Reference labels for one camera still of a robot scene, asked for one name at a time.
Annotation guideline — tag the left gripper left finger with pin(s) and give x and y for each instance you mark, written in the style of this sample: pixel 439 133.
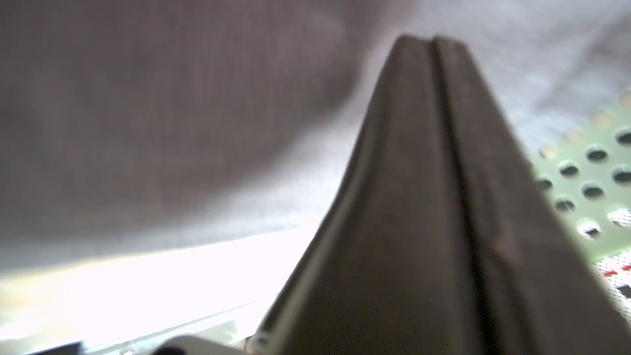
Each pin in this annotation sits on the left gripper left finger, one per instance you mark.
pixel 389 270

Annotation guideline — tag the plain grey folded pillowcase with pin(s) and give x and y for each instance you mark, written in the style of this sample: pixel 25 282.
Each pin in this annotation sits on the plain grey folded pillowcase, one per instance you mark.
pixel 142 125

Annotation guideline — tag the mint green plastic basket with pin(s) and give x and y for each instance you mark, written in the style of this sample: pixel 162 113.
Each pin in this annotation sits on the mint green plastic basket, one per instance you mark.
pixel 586 178

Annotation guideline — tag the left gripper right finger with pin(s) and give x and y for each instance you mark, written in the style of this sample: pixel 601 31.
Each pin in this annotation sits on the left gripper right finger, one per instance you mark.
pixel 538 294

